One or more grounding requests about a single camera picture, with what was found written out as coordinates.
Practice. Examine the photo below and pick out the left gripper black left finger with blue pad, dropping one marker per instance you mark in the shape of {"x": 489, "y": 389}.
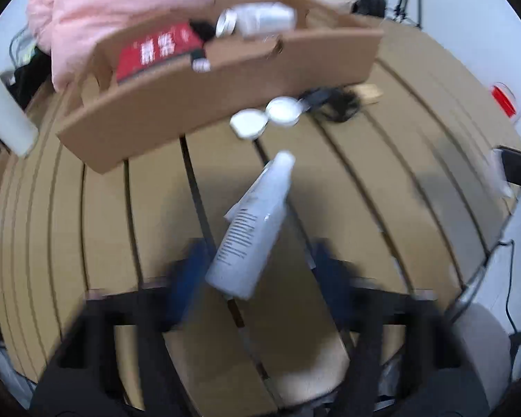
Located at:
{"x": 113, "y": 360}

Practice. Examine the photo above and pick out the small wooden block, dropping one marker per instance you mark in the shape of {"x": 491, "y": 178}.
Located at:
{"x": 367, "y": 94}

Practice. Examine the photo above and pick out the red box white characters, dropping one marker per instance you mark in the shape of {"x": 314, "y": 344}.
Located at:
{"x": 156, "y": 48}

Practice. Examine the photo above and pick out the small black object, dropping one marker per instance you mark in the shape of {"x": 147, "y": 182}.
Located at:
{"x": 203, "y": 30}

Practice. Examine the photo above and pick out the white round lid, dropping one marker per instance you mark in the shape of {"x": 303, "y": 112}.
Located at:
{"x": 284, "y": 111}

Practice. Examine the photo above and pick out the white squeeze bottle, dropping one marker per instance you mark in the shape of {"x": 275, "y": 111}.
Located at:
{"x": 255, "y": 223}

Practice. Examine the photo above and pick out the white round jar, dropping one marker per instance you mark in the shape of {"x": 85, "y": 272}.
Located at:
{"x": 249, "y": 124}

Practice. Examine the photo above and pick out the shallow cardboard tray box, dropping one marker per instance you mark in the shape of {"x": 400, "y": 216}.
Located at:
{"x": 107, "y": 122}

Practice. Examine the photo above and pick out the white thermos bottle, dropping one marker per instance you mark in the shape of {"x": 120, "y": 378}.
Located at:
{"x": 17, "y": 131}

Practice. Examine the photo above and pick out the large white pill jar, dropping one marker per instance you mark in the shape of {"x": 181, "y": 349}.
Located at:
{"x": 256, "y": 20}

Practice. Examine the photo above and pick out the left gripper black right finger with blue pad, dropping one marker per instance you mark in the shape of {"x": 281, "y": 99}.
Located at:
{"x": 407, "y": 360}

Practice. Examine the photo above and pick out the red bucket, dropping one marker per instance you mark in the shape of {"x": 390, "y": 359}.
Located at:
{"x": 505, "y": 98}

